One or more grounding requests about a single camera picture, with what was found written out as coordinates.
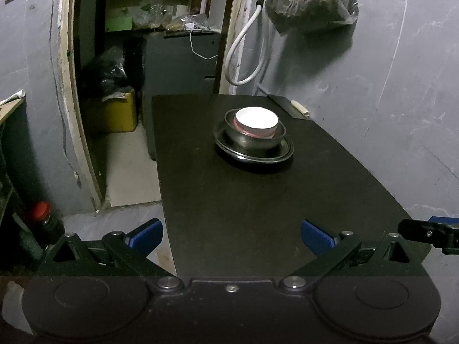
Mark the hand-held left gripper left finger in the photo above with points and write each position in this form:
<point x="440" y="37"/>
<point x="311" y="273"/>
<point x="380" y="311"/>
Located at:
<point x="145" y="238"/>

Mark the wooden shelf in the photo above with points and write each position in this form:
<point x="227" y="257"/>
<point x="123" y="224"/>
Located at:
<point x="10" y="109"/>

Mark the black cabinet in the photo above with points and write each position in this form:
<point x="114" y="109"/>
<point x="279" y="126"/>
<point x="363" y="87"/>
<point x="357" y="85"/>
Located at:
<point x="175" y="68"/>

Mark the green box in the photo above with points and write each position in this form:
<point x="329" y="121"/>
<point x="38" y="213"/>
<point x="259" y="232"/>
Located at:
<point x="119" y="24"/>

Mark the pale door frame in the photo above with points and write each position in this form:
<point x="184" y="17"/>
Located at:
<point x="94" y="182"/>

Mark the deep steel bowl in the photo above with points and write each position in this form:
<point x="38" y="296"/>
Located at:
<point x="258" y="143"/>

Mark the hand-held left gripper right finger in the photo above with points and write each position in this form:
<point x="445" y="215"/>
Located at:
<point x="317" y="238"/>

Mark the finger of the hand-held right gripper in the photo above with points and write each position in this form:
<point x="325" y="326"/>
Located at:
<point x="446" y="220"/>
<point x="416" y="230"/>

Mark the yellow box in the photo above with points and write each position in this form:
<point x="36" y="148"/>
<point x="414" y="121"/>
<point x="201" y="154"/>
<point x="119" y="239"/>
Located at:
<point x="114" y="114"/>

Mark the red-capped dark bottle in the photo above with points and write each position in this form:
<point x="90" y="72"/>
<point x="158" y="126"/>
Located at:
<point x="45" y="224"/>

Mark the large steel plate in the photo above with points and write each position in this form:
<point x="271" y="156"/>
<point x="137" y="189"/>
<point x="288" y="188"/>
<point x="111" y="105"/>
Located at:
<point x="251" y="160"/>

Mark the pile of clear plastic bags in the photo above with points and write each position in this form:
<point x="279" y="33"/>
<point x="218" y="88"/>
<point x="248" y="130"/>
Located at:
<point x="157" y="14"/>

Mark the clear plastic bag of greens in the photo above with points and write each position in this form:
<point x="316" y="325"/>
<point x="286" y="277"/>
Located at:
<point x="312" y="3"/>

